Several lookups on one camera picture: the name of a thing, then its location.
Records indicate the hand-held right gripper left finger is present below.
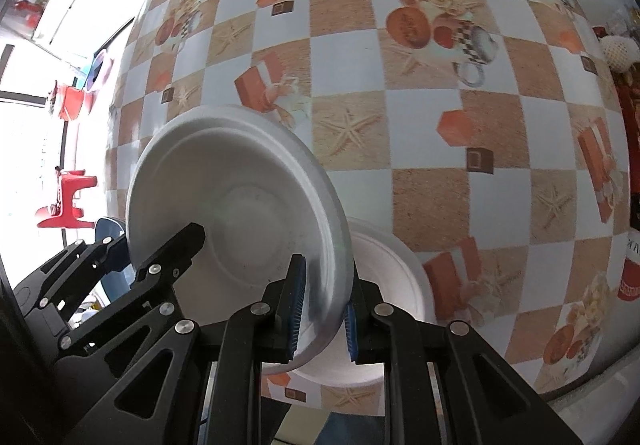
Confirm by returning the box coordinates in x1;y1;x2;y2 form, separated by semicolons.
65;254;307;445

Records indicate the white foam net fruit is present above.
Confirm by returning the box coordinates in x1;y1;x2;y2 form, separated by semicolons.
600;35;640;72

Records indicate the person's left leg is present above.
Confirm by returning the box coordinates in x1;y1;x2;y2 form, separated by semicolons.
257;397;293;445

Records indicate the person's right leg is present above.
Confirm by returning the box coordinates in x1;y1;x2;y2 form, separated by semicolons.
320;412;391;445

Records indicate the red plastic chair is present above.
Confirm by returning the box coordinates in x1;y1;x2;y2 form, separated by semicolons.
50;81;96;120
36;167;98;230

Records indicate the person's leg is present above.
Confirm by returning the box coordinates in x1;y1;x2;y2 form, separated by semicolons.
257;397;293;445
320;412;391;445

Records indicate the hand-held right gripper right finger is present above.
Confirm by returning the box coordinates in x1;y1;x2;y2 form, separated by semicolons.
344;277;583;445

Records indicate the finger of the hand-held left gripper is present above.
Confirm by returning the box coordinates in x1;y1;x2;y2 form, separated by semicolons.
56;222;207;378
35;235;129;309

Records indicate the red label jar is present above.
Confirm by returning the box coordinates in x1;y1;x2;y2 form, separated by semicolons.
620;257;640;301

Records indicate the white bowl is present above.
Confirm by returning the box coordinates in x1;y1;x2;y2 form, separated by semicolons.
125;105;355;373
262;217;435;385

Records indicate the pink and blue stool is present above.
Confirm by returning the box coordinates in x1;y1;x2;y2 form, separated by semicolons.
85;49;117;90

